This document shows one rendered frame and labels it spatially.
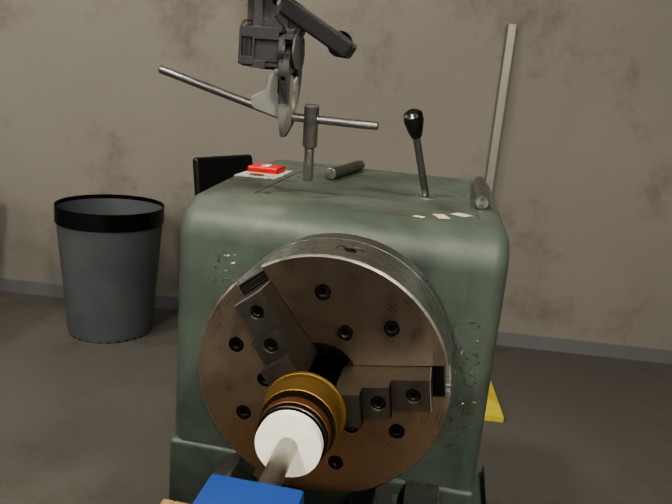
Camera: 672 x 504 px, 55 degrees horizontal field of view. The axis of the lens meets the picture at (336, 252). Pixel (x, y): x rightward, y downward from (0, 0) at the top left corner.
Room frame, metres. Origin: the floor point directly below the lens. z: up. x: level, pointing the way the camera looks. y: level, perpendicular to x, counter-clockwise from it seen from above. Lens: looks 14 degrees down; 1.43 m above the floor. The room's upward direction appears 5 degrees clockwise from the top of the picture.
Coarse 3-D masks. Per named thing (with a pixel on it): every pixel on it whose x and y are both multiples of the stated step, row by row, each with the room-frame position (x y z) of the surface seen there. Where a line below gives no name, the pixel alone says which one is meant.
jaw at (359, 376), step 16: (352, 368) 0.70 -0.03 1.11; (368, 368) 0.70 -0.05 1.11; (384, 368) 0.70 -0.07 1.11; (400, 368) 0.70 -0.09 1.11; (416, 368) 0.69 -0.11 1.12; (432, 368) 0.70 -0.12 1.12; (336, 384) 0.66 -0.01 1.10; (352, 384) 0.66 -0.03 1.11; (368, 384) 0.66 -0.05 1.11; (384, 384) 0.66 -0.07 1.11; (400, 384) 0.66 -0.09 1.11; (416, 384) 0.66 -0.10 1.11; (432, 384) 0.69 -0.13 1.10; (352, 400) 0.63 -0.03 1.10; (368, 400) 0.65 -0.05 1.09; (384, 400) 0.65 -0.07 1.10; (400, 400) 0.66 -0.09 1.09; (416, 400) 0.66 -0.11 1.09; (432, 400) 0.68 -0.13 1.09; (352, 416) 0.63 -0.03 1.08; (368, 416) 0.65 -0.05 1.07; (384, 416) 0.65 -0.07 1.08
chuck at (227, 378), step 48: (336, 240) 0.80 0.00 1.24; (240, 288) 0.74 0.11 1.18; (288, 288) 0.73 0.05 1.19; (336, 288) 0.72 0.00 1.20; (384, 288) 0.71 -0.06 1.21; (240, 336) 0.74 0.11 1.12; (336, 336) 0.72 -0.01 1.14; (384, 336) 0.71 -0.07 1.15; (432, 336) 0.70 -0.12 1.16; (240, 384) 0.74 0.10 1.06; (240, 432) 0.73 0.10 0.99; (384, 432) 0.71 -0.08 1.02; (432, 432) 0.70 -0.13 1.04; (288, 480) 0.72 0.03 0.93; (336, 480) 0.71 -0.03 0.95; (384, 480) 0.70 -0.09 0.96
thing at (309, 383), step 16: (272, 384) 0.64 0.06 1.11; (288, 384) 0.62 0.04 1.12; (304, 384) 0.62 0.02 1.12; (320, 384) 0.63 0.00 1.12; (272, 400) 0.61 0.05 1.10; (288, 400) 0.59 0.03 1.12; (304, 400) 0.59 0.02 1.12; (320, 400) 0.60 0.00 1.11; (336, 400) 0.63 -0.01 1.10; (320, 416) 0.58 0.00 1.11; (336, 416) 0.61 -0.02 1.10; (336, 432) 0.60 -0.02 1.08
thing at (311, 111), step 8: (312, 104) 0.97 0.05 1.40; (304, 112) 0.96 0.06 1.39; (312, 112) 0.95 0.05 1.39; (304, 120) 0.96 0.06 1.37; (312, 120) 0.96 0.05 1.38; (304, 128) 0.96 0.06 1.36; (312, 128) 0.96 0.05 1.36; (304, 136) 0.96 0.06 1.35; (312, 136) 0.96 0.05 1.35; (304, 144) 0.96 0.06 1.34; (312, 144) 0.96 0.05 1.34; (312, 152) 0.97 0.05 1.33; (304, 160) 0.97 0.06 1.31; (312, 160) 0.97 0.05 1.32; (304, 168) 0.97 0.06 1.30; (312, 168) 0.97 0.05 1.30; (304, 176) 0.97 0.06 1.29; (312, 176) 0.98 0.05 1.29
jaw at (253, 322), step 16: (256, 288) 0.73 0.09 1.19; (272, 288) 0.72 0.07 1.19; (240, 304) 0.69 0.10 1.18; (256, 304) 0.69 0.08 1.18; (272, 304) 0.69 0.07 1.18; (256, 320) 0.69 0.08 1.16; (272, 320) 0.69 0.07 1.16; (288, 320) 0.70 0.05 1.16; (256, 336) 0.69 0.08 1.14; (272, 336) 0.67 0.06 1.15; (288, 336) 0.68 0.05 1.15; (304, 336) 0.71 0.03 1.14; (256, 352) 0.67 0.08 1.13; (272, 352) 0.67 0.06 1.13; (288, 352) 0.66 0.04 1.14; (304, 352) 0.69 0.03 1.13; (272, 368) 0.65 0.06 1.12; (288, 368) 0.64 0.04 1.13; (304, 368) 0.66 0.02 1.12
